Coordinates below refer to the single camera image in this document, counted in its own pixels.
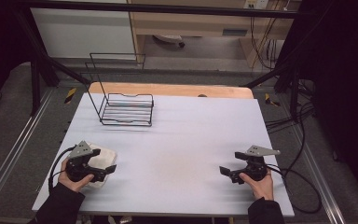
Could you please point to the black metal frame bar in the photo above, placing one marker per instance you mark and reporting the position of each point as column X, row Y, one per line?
column 167, row 8

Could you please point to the wooden table board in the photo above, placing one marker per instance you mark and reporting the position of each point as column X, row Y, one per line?
column 174, row 89

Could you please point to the white cabinet panel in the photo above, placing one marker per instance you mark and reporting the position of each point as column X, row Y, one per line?
column 80, row 34

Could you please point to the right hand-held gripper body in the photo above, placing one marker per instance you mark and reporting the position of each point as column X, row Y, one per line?
column 256, row 168

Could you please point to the person's right hand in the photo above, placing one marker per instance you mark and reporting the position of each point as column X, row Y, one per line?
column 262, row 188

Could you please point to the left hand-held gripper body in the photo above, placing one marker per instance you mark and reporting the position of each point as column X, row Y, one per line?
column 79, row 163

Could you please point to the black metal frame stand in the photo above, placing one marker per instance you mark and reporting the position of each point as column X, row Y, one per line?
column 35, row 84
column 293, row 90

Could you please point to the light wooden desk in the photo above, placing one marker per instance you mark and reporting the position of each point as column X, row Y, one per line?
column 199, row 25

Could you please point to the black curtain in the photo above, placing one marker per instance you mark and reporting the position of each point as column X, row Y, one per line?
column 345, row 77
column 0, row 46

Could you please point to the white towel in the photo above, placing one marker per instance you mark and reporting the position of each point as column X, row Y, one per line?
column 104, row 159

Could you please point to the aluminium floor rail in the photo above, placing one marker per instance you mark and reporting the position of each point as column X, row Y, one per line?
column 321, row 183
column 15, row 146

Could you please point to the yellow black tape mark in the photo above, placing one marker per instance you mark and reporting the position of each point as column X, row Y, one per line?
column 70, row 95
column 271, row 100

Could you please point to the person's left hand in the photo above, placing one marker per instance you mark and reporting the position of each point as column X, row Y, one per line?
column 73, row 185

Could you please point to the white wall socket strip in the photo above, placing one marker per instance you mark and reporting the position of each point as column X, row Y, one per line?
column 256, row 3

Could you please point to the grey chair base with caster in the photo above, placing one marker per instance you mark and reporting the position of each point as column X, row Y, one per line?
column 169, row 39

